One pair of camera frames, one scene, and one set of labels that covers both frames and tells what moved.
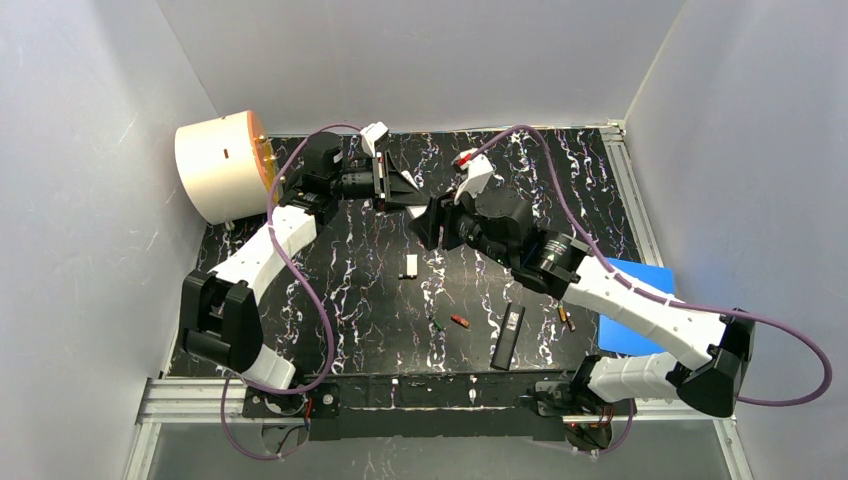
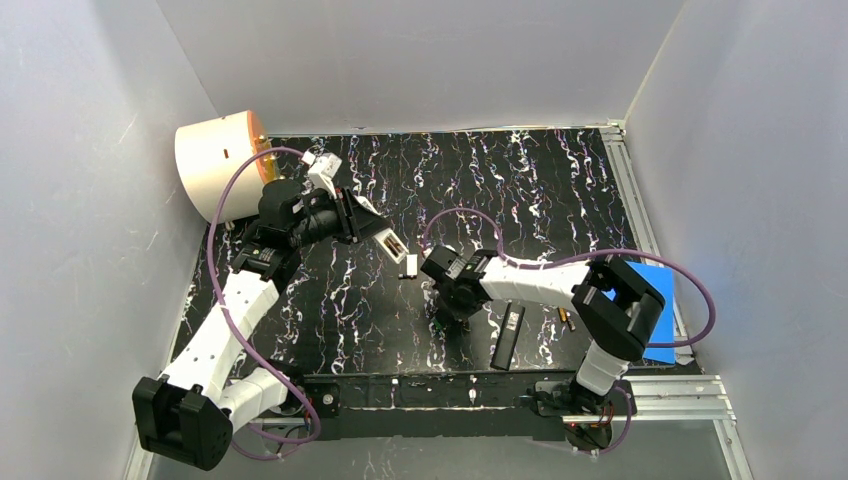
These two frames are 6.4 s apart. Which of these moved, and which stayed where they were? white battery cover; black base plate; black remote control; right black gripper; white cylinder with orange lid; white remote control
Moved: white remote control; right black gripper
Stayed: white battery cover; white cylinder with orange lid; black base plate; black remote control
